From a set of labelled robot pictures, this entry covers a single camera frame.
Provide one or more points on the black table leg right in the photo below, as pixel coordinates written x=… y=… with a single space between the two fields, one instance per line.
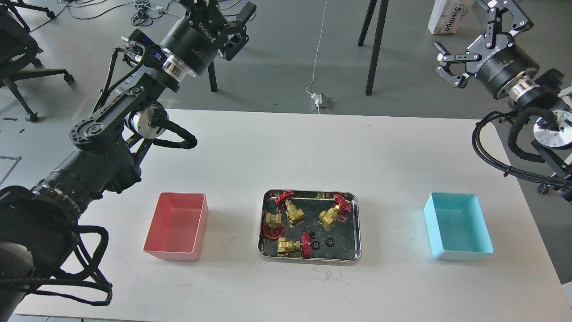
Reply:
x=378 y=34

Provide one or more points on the brass valve top left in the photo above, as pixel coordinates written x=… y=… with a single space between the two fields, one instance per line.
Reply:
x=294 y=214

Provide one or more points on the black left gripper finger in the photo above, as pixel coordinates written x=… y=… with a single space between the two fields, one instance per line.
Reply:
x=198 y=5
x=247 y=11

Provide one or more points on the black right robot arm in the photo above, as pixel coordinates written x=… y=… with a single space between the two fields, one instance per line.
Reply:
x=540 y=119

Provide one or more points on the brass valve bottom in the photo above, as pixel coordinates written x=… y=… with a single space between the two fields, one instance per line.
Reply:
x=290 y=248

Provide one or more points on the white power adapter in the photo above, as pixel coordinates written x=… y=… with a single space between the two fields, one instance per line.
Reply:
x=321 y=104

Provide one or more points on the black table leg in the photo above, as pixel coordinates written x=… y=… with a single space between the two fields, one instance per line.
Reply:
x=212 y=78
x=378 y=34

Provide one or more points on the pink plastic box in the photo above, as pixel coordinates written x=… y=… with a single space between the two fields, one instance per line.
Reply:
x=178 y=226

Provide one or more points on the white cardboard box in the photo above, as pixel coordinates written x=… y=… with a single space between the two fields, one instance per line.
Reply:
x=447 y=15

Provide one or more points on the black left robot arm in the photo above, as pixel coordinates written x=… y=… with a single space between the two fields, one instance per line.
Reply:
x=42 y=242

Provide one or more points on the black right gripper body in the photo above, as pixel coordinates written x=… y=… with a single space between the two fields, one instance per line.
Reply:
x=503 y=68

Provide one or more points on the stainless steel tray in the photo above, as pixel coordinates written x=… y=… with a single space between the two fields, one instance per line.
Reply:
x=304 y=226

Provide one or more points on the light blue plastic box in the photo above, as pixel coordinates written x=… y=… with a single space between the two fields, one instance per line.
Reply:
x=456 y=227

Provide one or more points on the black table leg left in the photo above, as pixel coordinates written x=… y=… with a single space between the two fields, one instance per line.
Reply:
x=212 y=78

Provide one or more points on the black office chair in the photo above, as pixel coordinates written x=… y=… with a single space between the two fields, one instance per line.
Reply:
x=19 y=49

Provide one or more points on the brass valve top right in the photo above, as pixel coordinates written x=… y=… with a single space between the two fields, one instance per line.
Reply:
x=339 y=211

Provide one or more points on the brass valve red handle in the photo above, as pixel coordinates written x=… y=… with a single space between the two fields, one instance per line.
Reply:
x=273 y=227

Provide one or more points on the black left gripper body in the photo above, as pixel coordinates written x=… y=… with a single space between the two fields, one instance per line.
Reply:
x=197 y=38

